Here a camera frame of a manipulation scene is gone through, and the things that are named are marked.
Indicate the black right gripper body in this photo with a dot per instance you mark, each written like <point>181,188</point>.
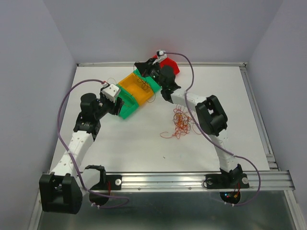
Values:
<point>154,71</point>

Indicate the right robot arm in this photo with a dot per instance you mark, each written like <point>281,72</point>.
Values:
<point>212,119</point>

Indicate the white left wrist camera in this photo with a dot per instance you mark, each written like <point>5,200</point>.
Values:
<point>110,91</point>

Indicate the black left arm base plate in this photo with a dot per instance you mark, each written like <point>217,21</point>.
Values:
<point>94,182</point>

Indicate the aluminium front rail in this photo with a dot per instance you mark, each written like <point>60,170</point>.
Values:
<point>165,182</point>

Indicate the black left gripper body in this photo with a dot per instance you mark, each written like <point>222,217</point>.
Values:
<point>106,105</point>

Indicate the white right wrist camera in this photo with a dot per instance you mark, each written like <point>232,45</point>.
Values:
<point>161,56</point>

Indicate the green plastic bin front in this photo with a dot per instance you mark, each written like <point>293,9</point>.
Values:
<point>130,104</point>

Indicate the green plastic bin near red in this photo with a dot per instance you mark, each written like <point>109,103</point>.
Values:
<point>147,82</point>

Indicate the aluminium rail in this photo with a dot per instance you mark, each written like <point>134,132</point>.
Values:
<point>131,64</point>
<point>258,118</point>
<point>165,182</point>

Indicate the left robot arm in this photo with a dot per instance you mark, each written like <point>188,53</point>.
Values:
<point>85,131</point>

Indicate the aluminium back rail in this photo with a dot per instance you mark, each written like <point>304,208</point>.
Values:
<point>131,64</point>

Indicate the aluminium right side rail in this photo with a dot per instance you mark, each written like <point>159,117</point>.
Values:
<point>258,118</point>

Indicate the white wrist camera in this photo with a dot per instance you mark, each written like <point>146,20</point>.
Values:
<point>110,91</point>
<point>161,56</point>

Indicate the yellow plastic bin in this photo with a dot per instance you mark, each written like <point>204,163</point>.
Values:
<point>131,85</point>

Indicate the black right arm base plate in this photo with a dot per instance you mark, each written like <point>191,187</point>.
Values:
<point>222,181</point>

